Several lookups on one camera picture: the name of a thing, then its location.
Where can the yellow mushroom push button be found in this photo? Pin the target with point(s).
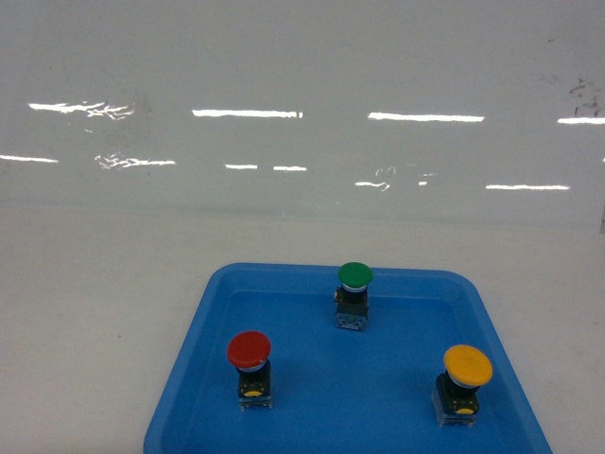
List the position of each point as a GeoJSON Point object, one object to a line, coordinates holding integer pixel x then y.
{"type": "Point", "coordinates": [465, 370]}

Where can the white glossy whiteboard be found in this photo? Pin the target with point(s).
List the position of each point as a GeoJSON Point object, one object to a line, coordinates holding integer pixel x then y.
{"type": "Point", "coordinates": [469, 112]}

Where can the green mushroom push button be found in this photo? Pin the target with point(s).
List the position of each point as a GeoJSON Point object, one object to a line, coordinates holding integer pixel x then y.
{"type": "Point", "coordinates": [351, 296]}

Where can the red mushroom push button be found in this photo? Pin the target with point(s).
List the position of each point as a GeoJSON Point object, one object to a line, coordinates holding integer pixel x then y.
{"type": "Point", "coordinates": [248, 352]}

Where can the blue plastic tray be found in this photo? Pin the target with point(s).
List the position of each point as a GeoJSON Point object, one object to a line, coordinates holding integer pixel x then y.
{"type": "Point", "coordinates": [336, 390]}

